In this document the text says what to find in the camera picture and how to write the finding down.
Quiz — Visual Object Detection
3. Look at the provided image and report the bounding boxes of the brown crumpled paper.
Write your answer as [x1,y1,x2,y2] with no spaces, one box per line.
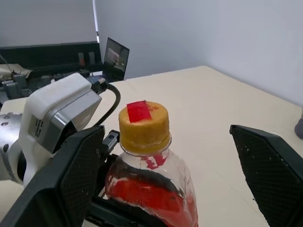
[0,63,33,79]

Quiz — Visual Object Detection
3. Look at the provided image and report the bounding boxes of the white vertical rod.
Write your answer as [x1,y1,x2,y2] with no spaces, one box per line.
[92,0,100,44]

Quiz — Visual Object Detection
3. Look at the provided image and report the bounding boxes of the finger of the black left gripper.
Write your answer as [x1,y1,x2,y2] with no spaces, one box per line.
[109,163,187,199]
[84,196,147,227]

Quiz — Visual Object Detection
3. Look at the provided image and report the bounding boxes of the black equipment rack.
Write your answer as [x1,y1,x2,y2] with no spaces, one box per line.
[0,41,105,73]

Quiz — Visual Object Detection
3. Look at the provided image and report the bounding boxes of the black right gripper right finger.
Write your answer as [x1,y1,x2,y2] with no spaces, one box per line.
[229,124,303,227]

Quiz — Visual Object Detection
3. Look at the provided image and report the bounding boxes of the grey curved plastic holder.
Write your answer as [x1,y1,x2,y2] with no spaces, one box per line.
[294,117,303,139]

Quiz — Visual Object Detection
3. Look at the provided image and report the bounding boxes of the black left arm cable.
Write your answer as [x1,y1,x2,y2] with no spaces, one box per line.
[91,77,122,127]

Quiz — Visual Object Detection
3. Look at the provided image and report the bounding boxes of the clear plastic red drink bottle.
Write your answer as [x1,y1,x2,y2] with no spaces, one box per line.
[104,136,199,227]

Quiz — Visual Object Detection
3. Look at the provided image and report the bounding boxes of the yellow bottle cap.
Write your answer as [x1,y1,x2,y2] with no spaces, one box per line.
[118,100,172,153]

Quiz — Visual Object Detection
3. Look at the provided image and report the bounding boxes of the grey rectangular block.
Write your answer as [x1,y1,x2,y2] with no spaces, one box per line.
[4,82,18,99]
[13,73,27,90]

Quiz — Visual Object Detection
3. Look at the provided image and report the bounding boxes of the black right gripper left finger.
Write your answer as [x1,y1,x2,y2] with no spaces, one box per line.
[0,125,107,227]

